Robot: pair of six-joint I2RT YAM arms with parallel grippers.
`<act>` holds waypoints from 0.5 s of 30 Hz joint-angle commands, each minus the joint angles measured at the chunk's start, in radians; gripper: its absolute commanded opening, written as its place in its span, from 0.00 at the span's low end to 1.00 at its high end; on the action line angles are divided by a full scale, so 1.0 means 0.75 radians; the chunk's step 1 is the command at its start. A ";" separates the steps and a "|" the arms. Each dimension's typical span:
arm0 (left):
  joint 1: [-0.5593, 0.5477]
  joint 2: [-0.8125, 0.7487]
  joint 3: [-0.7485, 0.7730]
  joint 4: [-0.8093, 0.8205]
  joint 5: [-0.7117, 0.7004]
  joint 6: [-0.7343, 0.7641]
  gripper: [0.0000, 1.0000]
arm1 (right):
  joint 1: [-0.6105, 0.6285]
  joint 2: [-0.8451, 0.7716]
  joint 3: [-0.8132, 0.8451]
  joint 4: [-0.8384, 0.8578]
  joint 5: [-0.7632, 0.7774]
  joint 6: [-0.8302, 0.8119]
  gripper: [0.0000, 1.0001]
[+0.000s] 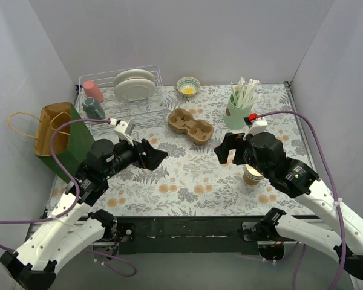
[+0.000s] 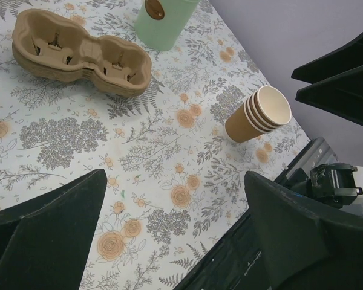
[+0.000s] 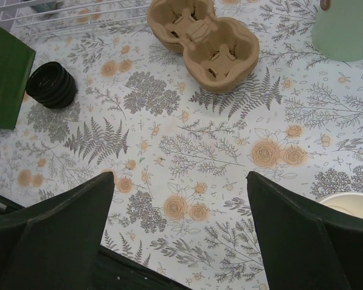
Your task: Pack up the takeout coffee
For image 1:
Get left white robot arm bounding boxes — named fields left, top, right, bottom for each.
left=0, top=139, right=168, bottom=289

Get purple cable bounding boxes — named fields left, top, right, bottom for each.
left=257, top=110, right=347, bottom=290
left=0, top=118, right=137, bottom=277

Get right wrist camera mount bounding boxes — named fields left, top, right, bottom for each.
left=243, top=113, right=268, bottom=140

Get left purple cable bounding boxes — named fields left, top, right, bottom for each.
left=0, top=118, right=137, bottom=277

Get cardboard cup carrier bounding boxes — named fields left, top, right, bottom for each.
left=167, top=108, right=214, bottom=145

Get floral table mat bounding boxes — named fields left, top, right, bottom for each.
left=90, top=84, right=312, bottom=216

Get green paper bag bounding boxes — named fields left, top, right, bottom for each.
left=31, top=102, right=94, bottom=183

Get grey-green mug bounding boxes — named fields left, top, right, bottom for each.
left=82, top=97, right=105, bottom=120

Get white plate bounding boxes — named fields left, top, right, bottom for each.
left=113, top=69, right=155, bottom=86
left=114, top=79, right=156, bottom=101

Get white wire dish rack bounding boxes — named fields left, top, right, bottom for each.
left=76, top=65, right=168, bottom=139

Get rear white plate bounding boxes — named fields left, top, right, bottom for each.
left=113, top=69, right=155, bottom=86

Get pink cup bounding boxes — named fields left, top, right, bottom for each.
left=83, top=80, right=104, bottom=103

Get patterned small bowl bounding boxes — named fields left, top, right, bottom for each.
left=176, top=77, right=201, bottom=97

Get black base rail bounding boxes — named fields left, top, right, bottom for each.
left=39, top=214, right=306, bottom=256

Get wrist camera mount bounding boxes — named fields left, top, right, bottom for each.
left=243, top=113, right=268, bottom=140
left=110, top=118, right=135, bottom=145

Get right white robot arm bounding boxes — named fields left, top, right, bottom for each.
left=214, top=132, right=363, bottom=280

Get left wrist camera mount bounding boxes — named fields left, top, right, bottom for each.
left=110, top=118, right=135, bottom=145

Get front white plate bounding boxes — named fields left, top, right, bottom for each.
left=114, top=79, right=156, bottom=101

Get stacked brown paper cups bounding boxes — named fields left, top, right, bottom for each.
left=243, top=164, right=264, bottom=185

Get green straw holder cup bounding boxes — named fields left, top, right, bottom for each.
left=224, top=94, right=252, bottom=130

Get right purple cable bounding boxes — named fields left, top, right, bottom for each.
left=257, top=110, right=347, bottom=290

